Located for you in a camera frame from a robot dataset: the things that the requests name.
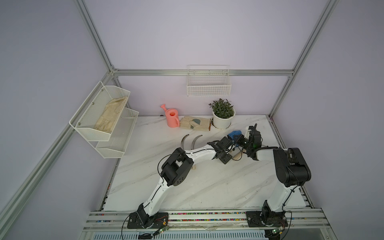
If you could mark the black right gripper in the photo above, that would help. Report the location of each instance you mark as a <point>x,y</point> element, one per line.
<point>240,137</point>

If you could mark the white wire wall basket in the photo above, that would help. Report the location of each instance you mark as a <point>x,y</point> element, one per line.
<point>208,81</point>

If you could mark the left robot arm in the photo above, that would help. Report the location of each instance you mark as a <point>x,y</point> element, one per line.
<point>175,170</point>

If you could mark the potted green plant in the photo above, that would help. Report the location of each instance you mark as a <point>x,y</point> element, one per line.
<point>223,113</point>

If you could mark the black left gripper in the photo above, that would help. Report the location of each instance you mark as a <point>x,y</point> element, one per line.
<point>226,159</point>

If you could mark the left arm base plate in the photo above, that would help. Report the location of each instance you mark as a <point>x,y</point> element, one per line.
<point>144,221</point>

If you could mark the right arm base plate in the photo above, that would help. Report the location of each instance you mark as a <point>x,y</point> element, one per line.
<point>258,219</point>

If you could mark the pink watering can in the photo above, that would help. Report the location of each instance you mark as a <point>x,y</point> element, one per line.
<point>172,117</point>

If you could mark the beige glove in shelf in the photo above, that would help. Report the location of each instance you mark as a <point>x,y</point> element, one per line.
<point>110,115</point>

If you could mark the lower white mesh shelf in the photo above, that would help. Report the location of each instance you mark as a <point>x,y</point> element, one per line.
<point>118,143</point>

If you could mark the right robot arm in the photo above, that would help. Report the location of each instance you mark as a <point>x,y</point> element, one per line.
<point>292,172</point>

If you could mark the aluminium front rail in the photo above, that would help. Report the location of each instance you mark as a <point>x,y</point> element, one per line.
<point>306,218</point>

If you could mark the upper white mesh shelf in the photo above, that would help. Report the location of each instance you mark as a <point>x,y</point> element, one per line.
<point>87,116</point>

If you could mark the blue microfibre rag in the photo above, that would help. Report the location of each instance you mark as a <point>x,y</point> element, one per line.
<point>234,135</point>

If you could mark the white mesh shelf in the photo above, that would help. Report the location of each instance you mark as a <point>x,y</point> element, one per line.
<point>118,143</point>
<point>87,116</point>

